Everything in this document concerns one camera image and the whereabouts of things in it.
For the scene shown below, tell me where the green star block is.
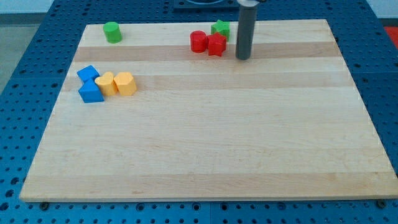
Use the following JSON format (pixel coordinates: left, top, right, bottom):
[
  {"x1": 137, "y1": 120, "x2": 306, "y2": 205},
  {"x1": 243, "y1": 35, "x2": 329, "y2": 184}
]
[{"x1": 211, "y1": 20, "x2": 230, "y2": 40}]

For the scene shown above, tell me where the red object at right edge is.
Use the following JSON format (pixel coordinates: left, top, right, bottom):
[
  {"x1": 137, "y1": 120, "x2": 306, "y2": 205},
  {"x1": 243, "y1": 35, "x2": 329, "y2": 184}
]
[{"x1": 384, "y1": 26, "x2": 398, "y2": 48}]

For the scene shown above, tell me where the yellow hexagon block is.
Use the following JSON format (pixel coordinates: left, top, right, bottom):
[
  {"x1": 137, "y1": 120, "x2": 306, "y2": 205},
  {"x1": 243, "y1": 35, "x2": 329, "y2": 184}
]
[{"x1": 114, "y1": 72, "x2": 137, "y2": 96}]

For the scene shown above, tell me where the blue cube block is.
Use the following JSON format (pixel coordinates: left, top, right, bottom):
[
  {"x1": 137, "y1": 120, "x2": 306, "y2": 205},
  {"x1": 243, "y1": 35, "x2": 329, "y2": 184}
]
[{"x1": 77, "y1": 65, "x2": 99, "y2": 82}]

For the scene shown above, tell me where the blue triangle block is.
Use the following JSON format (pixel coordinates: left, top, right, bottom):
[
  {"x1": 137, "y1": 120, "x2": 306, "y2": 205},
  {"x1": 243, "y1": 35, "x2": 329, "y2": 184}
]
[{"x1": 78, "y1": 79, "x2": 104, "y2": 103}]

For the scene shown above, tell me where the red star block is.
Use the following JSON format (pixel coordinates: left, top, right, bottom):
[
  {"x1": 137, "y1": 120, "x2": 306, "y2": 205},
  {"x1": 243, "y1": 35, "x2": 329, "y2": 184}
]
[{"x1": 206, "y1": 32, "x2": 227, "y2": 57}]

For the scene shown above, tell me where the yellow heart block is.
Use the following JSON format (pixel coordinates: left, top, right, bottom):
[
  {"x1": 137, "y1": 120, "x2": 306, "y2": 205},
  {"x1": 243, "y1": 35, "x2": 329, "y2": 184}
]
[{"x1": 95, "y1": 72, "x2": 118, "y2": 96}]

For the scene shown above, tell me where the green cylinder block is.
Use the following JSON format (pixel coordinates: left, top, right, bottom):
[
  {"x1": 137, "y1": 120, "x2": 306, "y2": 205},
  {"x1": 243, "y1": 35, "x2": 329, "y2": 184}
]
[{"x1": 103, "y1": 22, "x2": 123, "y2": 44}]

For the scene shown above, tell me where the wooden board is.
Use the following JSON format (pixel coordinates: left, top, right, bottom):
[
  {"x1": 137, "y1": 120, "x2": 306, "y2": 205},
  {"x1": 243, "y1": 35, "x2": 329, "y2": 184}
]
[{"x1": 20, "y1": 19, "x2": 397, "y2": 202}]

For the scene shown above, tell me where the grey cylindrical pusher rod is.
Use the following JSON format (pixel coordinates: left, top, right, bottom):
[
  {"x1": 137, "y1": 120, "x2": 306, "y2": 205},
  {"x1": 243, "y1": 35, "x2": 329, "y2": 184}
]
[{"x1": 235, "y1": 0, "x2": 259, "y2": 60}]

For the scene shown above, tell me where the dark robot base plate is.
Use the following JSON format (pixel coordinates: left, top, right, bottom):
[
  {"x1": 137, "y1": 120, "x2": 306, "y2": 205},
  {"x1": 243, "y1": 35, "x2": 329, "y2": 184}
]
[{"x1": 172, "y1": 0, "x2": 239, "y2": 11}]

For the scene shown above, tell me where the red cylinder block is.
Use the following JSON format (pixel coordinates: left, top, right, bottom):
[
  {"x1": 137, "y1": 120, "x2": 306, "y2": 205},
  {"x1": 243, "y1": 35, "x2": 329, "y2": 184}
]
[{"x1": 190, "y1": 30, "x2": 207, "y2": 53}]

